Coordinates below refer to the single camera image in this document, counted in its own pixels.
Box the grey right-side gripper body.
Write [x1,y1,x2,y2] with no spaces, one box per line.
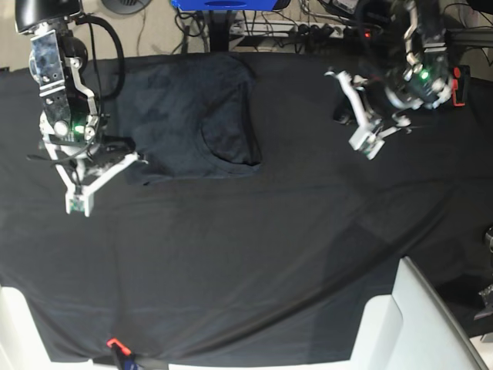
[75,135,136,177]

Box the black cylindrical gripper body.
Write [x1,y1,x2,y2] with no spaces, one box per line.
[361,79,404,123]

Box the dark grey long-sleeve T-shirt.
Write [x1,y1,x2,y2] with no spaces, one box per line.
[113,54,262,185]

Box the red and black clamp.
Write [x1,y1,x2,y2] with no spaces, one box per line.
[451,65,471,107]

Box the white power strip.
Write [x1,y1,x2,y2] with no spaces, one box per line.
[230,18,347,39]

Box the round grey chair base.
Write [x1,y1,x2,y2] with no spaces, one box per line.
[102,0,151,15]

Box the blue plastic bin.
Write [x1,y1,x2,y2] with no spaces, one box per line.
[170,0,277,11]

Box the black table cloth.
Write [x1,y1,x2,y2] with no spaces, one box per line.
[1,54,492,367]

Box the blue clamp at bottom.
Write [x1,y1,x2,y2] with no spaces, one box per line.
[106,338,140,370]

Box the white foam block left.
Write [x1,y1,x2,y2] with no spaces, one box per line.
[1,287,94,369]

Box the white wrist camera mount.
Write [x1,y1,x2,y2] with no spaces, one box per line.
[324,69,411,160]
[27,141,149,217]

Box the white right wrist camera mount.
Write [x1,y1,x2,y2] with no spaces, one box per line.
[27,141,149,217]

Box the aluminium frame rail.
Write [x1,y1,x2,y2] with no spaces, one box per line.
[447,27,493,48]

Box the black table leg post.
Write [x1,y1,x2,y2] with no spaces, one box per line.
[204,10,236,52]

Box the grey metal bracket right edge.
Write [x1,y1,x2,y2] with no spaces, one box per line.
[474,285,493,321]

